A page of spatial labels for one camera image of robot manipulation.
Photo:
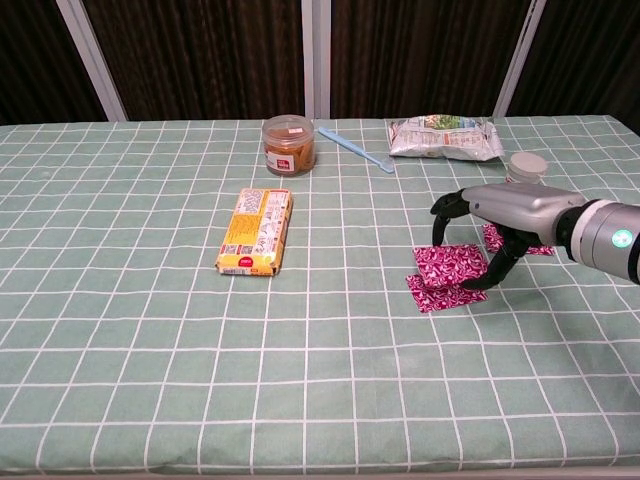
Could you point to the right silver-black robot hand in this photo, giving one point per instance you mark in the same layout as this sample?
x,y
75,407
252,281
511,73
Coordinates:
x,y
520,210

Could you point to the small white jar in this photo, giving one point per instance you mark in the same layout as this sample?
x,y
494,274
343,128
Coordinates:
x,y
525,167

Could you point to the crumpled white snack bag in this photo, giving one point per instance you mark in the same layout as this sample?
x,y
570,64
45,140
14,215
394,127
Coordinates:
x,y
445,140

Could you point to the dark brown partition panel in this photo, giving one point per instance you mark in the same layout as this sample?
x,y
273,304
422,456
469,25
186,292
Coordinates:
x,y
200,55
425,55
590,55
35,60

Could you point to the light blue plastic stick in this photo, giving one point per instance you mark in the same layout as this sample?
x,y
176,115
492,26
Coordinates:
x,y
350,146

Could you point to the clear jar with brown contents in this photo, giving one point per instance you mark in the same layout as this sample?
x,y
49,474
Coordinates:
x,y
289,147

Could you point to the yellow biscuit package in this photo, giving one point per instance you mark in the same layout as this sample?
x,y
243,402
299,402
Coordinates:
x,y
255,230

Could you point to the green checked tablecloth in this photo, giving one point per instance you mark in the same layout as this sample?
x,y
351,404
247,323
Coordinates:
x,y
150,350

